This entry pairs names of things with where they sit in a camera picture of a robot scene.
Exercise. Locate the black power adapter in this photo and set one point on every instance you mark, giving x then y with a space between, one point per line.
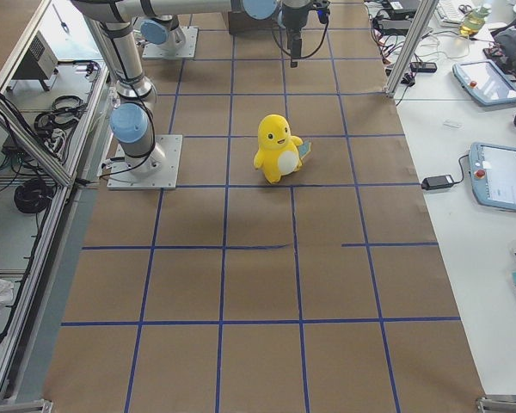
437 182

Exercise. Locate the aluminium frame post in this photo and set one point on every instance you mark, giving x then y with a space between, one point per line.
417 28

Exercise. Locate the blue teach pendant far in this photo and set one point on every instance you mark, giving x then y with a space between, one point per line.
485 82

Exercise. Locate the silver robot arm near drawer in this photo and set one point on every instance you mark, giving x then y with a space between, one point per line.
185 8

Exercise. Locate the blue teach pendant near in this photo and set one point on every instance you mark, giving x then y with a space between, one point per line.
493 175

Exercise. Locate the silver robot arm near plush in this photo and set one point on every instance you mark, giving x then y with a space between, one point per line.
148 160

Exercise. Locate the blue teach pendant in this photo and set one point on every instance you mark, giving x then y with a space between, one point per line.
485 82
493 175

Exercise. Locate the yellow plush dinosaur toy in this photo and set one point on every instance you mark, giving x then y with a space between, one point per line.
279 152

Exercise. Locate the black gripper near drawer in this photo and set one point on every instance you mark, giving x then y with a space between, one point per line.
291 18

